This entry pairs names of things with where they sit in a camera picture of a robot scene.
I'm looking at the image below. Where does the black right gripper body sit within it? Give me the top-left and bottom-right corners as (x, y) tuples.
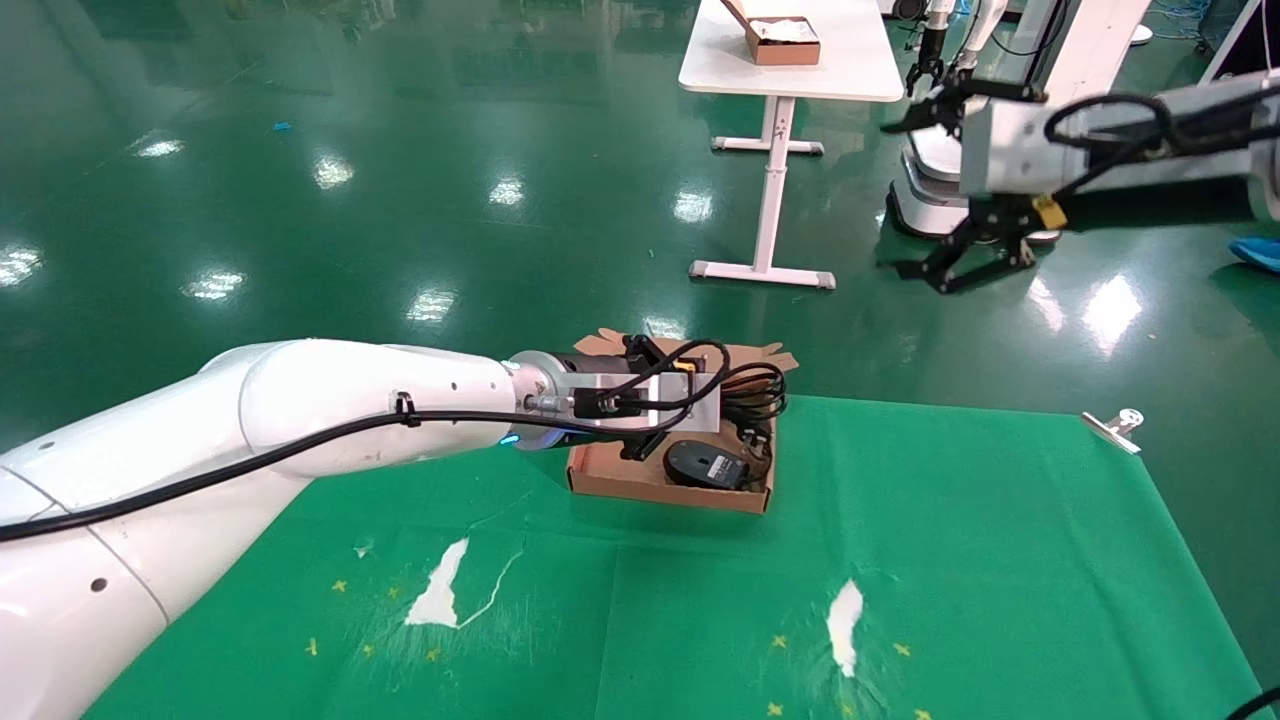
(978, 196), (1041, 229)

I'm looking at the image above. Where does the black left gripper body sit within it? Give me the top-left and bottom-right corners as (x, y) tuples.
(555, 350), (631, 381)

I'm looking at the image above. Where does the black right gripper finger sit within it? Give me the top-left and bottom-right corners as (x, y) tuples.
(895, 215), (1036, 294)
(882, 80), (1046, 131)

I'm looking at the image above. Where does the thin black cable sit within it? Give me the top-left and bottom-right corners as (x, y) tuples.
(663, 438), (753, 492)

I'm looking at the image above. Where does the black power cable with plug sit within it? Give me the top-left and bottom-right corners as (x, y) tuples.
(722, 362), (789, 461)

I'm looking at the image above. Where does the open brown cardboard box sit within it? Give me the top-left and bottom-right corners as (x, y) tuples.
(567, 335), (801, 515)

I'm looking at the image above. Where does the brown box with white contents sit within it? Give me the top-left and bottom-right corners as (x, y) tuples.
(720, 0), (822, 68)

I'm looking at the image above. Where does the white background wheeled robot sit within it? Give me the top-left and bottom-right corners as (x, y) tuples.
(885, 0), (1153, 241)

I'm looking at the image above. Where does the white background table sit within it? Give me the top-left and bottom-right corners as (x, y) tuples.
(680, 0), (906, 292)

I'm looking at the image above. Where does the silver metal cloth clip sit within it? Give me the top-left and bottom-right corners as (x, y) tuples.
(1082, 410), (1146, 456)

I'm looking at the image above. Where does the blue object on floor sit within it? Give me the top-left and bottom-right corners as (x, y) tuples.
(1230, 238), (1280, 277)

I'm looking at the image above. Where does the white stand with round base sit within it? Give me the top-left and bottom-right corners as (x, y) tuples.
(1200, 0), (1266, 86)

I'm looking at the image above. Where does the green cloth mat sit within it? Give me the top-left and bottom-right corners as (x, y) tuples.
(85, 393), (1263, 720)

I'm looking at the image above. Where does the black wheeled equipment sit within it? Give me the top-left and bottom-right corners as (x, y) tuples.
(1225, 0), (1280, 81)

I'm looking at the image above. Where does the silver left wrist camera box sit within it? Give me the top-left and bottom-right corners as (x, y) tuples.
(572, 372), (723, 433)

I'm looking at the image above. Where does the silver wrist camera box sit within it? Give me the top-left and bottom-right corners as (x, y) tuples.
(962, 98), (1053, 198)
(572, 372), (723, 433)

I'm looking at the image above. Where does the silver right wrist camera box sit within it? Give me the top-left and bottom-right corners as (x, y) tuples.
(962, 98), (1053, 198)

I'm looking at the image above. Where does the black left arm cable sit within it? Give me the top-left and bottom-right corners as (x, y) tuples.
(0, 338), (733, 546)

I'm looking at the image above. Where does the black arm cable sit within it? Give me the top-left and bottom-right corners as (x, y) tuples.
(1043, 92), (1280, 198)
(0, 338), (733, 546)

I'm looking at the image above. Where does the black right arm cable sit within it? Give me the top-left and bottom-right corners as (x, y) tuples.
(1043, 92), (1280, 198)

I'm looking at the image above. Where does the blue cable bundle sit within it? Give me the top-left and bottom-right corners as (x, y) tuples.
(1150, 0), (1217, 43)

